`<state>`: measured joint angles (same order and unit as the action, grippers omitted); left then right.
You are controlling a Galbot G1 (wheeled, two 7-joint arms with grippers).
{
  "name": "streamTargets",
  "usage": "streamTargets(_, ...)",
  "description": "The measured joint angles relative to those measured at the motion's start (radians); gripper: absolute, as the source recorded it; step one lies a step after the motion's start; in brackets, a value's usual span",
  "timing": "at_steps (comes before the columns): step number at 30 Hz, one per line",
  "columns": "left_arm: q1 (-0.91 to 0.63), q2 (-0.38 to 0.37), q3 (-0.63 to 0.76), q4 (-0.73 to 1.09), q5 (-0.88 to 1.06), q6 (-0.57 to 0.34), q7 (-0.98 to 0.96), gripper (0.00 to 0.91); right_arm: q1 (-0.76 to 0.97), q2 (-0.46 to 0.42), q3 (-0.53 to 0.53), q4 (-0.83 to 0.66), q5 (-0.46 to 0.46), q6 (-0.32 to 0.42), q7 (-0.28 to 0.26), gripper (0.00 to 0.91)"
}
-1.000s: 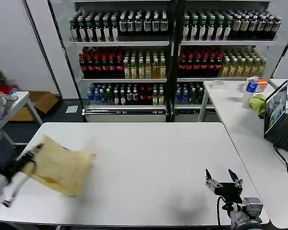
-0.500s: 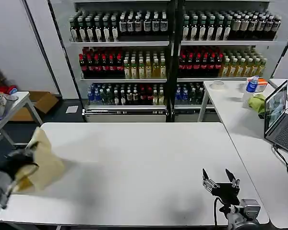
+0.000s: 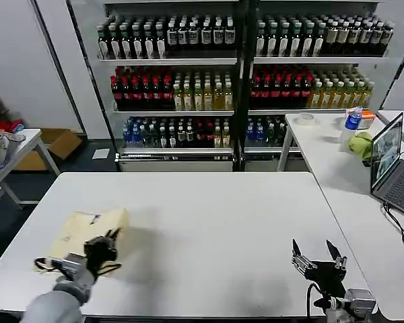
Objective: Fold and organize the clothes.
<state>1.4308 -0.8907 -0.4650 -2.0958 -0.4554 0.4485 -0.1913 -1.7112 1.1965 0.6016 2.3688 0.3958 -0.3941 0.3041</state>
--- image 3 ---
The green crumpled cloth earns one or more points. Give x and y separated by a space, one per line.
360 144

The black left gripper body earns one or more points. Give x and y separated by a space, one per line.
99 250

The white tape roll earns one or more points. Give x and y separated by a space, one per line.
306 119

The orange and white box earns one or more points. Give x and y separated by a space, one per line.
368 121

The white paper sheet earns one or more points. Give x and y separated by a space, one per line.
101 154

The white table with metal legs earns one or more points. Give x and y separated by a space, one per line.
20 151

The white side table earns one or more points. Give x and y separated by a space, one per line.
350 188

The grey white cloth pile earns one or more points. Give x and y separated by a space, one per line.
1 144

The clear blue-label water bottle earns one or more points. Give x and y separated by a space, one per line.
351 125

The red cloth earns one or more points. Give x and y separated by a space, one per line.
6 126

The grey open laptop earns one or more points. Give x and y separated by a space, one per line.
395 185

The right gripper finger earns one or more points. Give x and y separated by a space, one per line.
301 257
336 255

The brown cardboard box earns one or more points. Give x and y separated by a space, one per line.
59 144

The shelf rack with bottles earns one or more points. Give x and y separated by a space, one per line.
235 84

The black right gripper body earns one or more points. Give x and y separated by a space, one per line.
326 276

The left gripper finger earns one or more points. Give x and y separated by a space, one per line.
108 233
116 233

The cream yellow shirt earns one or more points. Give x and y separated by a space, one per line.
84 228

